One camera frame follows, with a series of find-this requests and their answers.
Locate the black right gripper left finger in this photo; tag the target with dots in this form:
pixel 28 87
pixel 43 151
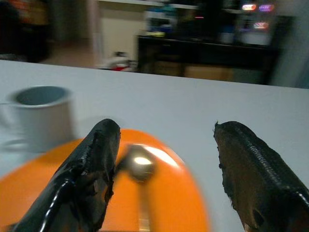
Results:
pixel 91 169

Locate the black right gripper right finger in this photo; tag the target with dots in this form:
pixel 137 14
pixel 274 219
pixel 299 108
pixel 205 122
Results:
pixel 260 183

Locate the silver metal spoon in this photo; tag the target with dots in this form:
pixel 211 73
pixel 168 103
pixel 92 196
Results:
pixel 141 166

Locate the white ceramic mug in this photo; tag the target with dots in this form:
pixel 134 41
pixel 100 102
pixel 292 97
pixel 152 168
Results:
pixel 41 118

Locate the orange round plate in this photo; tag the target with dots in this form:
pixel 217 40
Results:
pixel 173 193

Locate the red and white floor object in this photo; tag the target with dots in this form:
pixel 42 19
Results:
pixel 118 63

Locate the black shelf unit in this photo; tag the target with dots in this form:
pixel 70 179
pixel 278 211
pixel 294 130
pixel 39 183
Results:
pixel 207 50

